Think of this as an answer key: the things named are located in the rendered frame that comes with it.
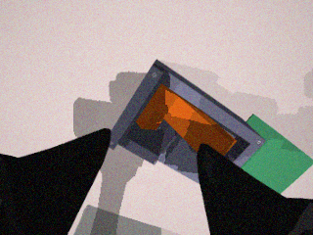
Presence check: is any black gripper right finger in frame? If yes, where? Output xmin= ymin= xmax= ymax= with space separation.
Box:
xmin=197 ymin=144 xmax=313 ymax=235

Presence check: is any orange l-shaped part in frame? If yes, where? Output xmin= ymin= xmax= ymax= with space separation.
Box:
xmin=136 ymin=84 xmax=237 ymax=155

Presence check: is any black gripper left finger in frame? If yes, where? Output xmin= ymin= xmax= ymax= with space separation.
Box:
xmin=0 ymin=128 xmax=111 ymax=235

